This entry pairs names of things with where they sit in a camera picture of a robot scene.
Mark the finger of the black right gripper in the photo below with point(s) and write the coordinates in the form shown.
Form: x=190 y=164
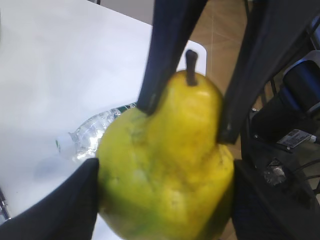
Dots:
x=172 y=25
x=273 y=26

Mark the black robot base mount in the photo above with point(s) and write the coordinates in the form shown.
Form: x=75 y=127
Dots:
x=281 y=168

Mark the clear plastic water bottle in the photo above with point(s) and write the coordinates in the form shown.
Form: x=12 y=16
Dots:
x=83 y=143

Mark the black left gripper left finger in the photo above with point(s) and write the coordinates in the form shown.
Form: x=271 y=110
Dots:
x=67 y=213

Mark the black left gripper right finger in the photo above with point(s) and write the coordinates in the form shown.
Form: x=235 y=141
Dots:
x=260 y=211

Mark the yellow pear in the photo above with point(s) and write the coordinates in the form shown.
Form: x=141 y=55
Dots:
x=164 y=176

